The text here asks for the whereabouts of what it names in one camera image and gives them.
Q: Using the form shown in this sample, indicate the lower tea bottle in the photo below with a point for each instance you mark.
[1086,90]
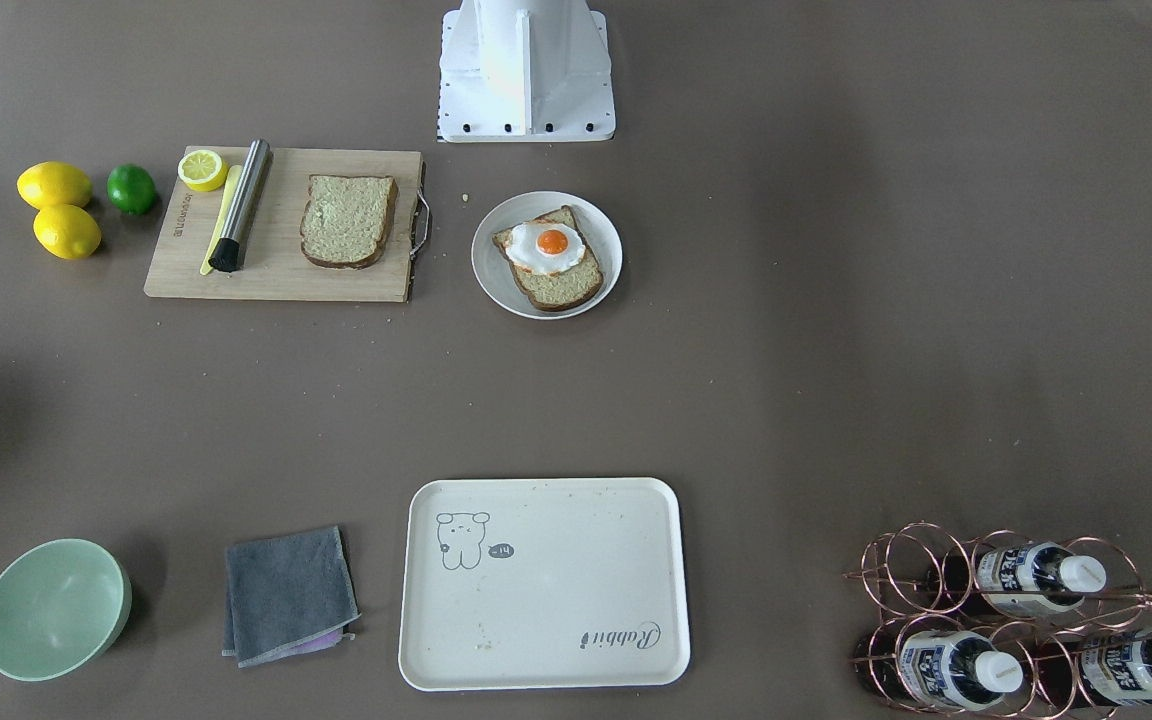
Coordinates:
[944,670]
[1098,672]

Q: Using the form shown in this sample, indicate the steel muddler black tip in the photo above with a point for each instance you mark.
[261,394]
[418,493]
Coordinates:
[228,256]

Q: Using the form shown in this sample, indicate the fried egg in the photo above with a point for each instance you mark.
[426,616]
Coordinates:
[544,248]

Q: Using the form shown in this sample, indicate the cream rabbit tray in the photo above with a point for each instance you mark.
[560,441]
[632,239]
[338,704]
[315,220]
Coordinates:
[519,584]

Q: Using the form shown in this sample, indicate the upper yellow lemon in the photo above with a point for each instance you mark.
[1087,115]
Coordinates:
[52,183]

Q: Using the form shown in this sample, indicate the wooden cutting board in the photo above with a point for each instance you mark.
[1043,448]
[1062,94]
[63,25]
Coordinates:
[274,267]

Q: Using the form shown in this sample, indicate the half lemon slice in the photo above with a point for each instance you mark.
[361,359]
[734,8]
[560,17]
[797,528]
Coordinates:
[202,170]

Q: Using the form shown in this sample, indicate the yellow lemon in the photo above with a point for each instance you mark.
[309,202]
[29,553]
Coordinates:
[52,183]
[66,231]

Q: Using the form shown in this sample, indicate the yellow plastic knife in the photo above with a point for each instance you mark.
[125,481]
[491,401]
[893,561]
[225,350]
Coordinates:
[234,174]

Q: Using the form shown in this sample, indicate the upper tea bottle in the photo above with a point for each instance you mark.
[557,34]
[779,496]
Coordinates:
[1033,580]

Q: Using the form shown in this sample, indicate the grey folded cloth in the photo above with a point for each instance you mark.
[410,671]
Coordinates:
[287,596]

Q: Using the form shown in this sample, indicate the white round plate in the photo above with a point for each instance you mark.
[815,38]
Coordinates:
[492,274]

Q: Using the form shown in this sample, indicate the tea bottle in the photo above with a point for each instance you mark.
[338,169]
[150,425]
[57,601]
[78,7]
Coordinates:
[1033,580]
[1098,672]
[944,670]

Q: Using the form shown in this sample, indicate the lower yellow lemon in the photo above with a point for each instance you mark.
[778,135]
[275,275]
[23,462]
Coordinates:
[66,231]

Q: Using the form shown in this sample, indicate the green lime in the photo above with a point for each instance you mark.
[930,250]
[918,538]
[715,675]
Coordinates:
[131,189]

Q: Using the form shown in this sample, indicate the mint green bowl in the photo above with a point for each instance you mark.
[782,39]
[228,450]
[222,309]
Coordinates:
[62,604]

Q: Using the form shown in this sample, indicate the copper wire bottle rack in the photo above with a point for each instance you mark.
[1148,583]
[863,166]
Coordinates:
[893,565]

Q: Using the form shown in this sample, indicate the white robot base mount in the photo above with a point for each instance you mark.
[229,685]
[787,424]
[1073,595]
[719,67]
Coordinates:
[525,72]

